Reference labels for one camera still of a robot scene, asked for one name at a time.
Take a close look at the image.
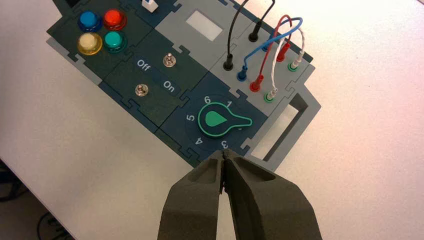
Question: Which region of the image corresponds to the red dome push button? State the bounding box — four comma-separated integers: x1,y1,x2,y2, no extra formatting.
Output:
102,8,128,31

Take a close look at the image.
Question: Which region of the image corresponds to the blue dome push button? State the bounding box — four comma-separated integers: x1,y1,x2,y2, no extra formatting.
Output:
77,11,103,33

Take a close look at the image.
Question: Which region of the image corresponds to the green rotary selector knob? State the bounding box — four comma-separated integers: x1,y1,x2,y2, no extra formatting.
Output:
197,101,253,138

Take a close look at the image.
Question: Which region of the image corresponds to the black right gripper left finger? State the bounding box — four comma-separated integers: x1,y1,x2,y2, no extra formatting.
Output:
157,150,224,240

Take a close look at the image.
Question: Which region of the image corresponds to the yellow dome push button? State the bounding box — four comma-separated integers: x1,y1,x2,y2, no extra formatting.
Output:
76,32,104,56

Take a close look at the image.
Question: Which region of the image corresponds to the red jumper cable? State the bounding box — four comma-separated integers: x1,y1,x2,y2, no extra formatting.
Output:
249,14,294,93

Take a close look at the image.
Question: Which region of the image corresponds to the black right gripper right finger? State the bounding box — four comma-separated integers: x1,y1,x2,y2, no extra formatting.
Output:
222,149,324,240

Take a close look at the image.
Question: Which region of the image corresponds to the blue jumper cable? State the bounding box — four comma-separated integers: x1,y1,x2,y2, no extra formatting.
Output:
236,16,304,83

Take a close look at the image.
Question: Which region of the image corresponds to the metal toggle switch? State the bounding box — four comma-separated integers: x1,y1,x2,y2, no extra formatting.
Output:
135,83,149,98
163,52,177,68

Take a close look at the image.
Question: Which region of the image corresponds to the white slider knob blue mark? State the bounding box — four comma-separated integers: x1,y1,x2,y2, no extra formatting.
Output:
141,0,159,13

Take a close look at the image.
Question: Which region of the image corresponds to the grey and blue control box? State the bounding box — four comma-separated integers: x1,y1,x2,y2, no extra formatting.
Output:
46,0,322,173

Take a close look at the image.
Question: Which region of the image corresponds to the white rectangular display window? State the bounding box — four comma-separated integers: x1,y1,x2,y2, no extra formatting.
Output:
185,9,223,42

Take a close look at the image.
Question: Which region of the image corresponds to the white jumper cable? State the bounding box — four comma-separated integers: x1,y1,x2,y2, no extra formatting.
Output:
263,28,306,104

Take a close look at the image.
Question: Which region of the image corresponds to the black jumper cable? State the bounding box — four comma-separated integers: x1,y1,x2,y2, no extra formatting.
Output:
222,0,276,71

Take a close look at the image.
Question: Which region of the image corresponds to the teal dome push button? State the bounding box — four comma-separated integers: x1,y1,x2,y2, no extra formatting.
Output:
102,30,128,54

